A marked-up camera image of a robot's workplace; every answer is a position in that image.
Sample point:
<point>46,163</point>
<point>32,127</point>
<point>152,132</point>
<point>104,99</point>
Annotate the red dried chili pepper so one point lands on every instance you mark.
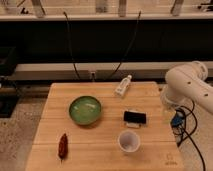
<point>63,147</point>

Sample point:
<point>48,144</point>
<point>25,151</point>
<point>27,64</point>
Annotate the white wall outlet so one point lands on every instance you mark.
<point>92,75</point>

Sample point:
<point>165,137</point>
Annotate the green ceramic bowl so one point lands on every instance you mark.
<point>85,110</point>

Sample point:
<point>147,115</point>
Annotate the blue cable connector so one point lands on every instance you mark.
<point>177,119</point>

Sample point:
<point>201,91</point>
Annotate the white plastic bottle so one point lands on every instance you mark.
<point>123,86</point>

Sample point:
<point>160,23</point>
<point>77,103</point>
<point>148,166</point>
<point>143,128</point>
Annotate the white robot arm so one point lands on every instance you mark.
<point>188,81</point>

